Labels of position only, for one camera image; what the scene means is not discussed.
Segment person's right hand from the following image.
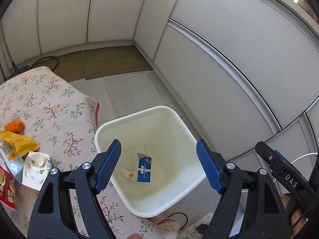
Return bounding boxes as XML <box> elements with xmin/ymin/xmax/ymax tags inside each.
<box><xmin>280</xmin><ymin>194</ymin><xmax>307</xmax><ymax>238</ymax></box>

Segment yellow snack wrapper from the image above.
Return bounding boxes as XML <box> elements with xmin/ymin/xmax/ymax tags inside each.
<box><xmin>0</xmin><ymin>131</ymin><xmax>40</xmax><ymax>157</ymax></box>

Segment crumpled white tissue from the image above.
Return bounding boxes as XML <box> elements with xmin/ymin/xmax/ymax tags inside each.
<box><xmin>120</xmin><ymin>167</ymin><xmax>137</xmax><ymax>181</ymax></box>

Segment teal mop base left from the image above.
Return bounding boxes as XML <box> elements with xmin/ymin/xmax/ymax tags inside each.
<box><xmin>14</xmin><ymin>65</ymin><xmax>30</xmax><ymax>75</ymax></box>

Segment white plastic trash bin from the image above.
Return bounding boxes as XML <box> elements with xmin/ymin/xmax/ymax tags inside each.
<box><xmin>95</xmin><ymin>106</ymin><xmax>206</xmax><ymax>218</ymax></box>

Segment long orange peel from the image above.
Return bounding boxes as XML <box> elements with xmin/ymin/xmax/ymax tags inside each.
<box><xmin>4</xmin><ymin>120</ymin><xmax>25</xmax><ymax>133</ymax></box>

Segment white kitchen cabinets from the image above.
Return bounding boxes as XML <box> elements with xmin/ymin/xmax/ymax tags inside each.
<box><xmin>1</xmin><ymin>0</ymin><xmax>318</xmax><ymax>165</ymax></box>

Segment light blue milk carton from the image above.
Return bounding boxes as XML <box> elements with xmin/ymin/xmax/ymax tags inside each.
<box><xmin>1</xmin><ymin>140</ymin><xmax>24</xmax><ymax>183</ymax></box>

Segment black cable on floor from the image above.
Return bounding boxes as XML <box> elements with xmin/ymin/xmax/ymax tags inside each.
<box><xmin>31</xmin><ymin>56</ymin><xmax>60</xmax><ymax>71</ymax></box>

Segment red snack packet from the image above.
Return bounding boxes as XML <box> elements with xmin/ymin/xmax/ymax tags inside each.
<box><xmin>0</xmin><ymin>167</ymin><xmax>16</xmax><ymax>209</ymax></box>

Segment white power strip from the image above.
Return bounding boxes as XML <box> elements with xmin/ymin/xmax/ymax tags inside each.
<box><xmin>177</xmin><ymin>213</ymin><xmax>214</xmax><ymax>239</ymax></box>

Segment blue almond biscuit box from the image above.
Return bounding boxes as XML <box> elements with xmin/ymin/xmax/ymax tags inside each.
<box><xmin>137</xmin><ymin>153</ymin><xmax>152</xmax><ymax>183</ymax></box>

